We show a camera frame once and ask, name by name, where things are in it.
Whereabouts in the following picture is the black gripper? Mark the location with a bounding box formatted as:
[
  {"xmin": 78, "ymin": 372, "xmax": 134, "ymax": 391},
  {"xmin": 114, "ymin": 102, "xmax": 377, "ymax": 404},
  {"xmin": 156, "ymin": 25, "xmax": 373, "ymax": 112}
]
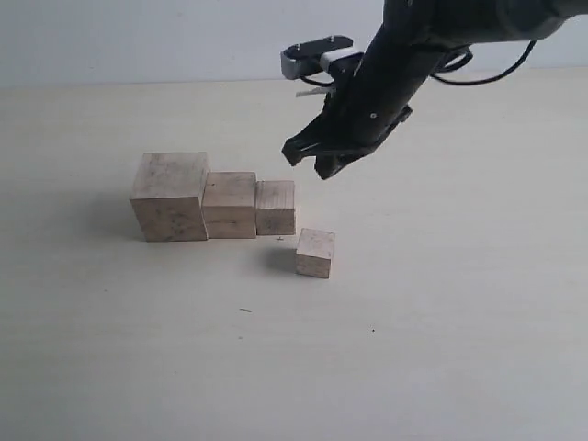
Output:
[{"xmin": 282, "ymin": 77, "xmax": 413, "ymax": 180}]

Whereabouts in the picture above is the third largest wooden cube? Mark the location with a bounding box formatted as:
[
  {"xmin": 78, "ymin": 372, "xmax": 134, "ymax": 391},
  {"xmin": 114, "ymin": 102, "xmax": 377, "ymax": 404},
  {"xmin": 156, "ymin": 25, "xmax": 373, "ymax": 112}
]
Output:
[{"xmin": 255, "ymin": 180, "xmax": 296, "ymax": 236}]

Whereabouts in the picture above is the smallest wooden cube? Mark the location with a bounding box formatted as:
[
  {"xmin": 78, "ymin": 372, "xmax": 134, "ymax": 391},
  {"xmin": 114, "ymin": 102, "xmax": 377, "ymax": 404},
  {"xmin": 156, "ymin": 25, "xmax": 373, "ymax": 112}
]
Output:
[{"xmin": 295, "ymin": 228, "xmax": 335, "ymax": 279}]

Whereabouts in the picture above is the second largest wooden cube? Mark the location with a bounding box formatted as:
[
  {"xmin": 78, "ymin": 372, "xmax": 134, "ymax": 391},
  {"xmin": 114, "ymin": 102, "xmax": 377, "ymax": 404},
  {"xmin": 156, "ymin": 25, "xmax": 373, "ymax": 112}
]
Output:
[{"xmin": 202, "ymin": 172, "xmax": 256, "ymax": 239}]

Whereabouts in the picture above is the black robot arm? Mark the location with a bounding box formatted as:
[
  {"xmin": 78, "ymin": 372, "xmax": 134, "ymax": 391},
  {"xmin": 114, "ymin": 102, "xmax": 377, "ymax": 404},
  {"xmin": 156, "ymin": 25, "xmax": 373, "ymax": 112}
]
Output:
[{"xmin": 280, "ymin": 1, "xmax": 587, "ymax": 179}]

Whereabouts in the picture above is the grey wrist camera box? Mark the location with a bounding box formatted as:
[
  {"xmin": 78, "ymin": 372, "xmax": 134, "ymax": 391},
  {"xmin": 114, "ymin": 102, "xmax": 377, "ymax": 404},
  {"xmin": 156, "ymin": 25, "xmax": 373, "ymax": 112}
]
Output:
[{"xmin": 280, "ymin": 35, "xmax": 363, "ymax": 80}]

